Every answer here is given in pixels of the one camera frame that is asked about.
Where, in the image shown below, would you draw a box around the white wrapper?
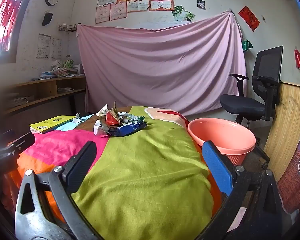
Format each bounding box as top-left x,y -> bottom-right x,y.
93,120 -> 109,136

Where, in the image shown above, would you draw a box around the red snack wrapper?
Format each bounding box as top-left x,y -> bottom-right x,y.
106,112 -> 121,126

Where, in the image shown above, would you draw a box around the blue foil snack wrapper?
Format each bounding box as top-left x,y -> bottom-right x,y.
108,121 -> 147,137

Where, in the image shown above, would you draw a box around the white silver sachet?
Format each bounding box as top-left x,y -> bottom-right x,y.
96,104 -> 110,117

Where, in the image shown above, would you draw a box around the pink plastic basin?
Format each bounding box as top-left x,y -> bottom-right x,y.
187,118 -> 256,165

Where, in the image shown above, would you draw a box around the yellow book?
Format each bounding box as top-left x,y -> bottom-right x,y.
29,115 -> 75,134

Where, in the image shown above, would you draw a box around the wooden shelf desk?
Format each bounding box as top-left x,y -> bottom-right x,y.
5,76 -> 86,115

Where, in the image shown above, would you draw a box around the colourful striped blanket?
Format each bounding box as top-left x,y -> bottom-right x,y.
9,106 -> 222,239

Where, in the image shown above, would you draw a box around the wooden panel board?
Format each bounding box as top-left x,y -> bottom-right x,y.
264,81 -> 300,181

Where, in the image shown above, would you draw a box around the pink hanging sheet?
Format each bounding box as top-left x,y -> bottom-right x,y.
77,12 -> 246,115

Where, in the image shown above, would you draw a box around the black office chair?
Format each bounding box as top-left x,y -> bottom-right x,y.
219,46 -> 284,124

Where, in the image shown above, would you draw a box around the red window curtain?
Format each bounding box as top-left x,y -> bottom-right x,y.
0,0 -> 23,53

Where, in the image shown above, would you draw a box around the black hanging cap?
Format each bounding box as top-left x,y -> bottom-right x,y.
42,12 -> 53,26

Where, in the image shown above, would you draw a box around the wall calendar sheets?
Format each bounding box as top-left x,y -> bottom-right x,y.
36,34 -> 62,60

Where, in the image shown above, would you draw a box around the red paper wall decoration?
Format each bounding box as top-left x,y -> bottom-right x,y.
238,6 -> 260,31

